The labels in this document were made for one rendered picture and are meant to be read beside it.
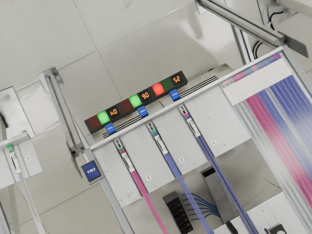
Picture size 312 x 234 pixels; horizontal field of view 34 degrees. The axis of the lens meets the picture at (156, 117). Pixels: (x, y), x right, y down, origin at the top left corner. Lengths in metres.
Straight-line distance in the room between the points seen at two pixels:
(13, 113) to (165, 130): 0.88
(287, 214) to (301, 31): 1.24
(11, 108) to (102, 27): 0.51
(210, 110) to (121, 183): 0.34
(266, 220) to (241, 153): 0.41
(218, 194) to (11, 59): 0.98
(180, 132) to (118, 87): 0.79
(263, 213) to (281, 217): 0.05
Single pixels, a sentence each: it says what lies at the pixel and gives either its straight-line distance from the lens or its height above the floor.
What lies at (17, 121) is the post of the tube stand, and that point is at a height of 0.01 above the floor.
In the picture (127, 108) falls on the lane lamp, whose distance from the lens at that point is 1.56.
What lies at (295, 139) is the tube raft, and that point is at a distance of 1.56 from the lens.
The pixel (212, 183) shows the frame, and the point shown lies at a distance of 1.81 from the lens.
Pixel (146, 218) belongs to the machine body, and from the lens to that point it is 1.85.
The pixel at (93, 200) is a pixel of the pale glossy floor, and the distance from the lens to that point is 2.51.
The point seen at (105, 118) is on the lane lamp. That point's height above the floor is 0.66.
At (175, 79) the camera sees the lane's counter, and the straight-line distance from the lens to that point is 1.59.
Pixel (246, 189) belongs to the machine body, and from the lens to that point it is 1.96.
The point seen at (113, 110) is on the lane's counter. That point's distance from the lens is 1.57.
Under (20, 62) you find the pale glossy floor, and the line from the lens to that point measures 2.16.
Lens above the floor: 2.04
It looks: 59 degrees down
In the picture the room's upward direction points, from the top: 143 degrees clockwise
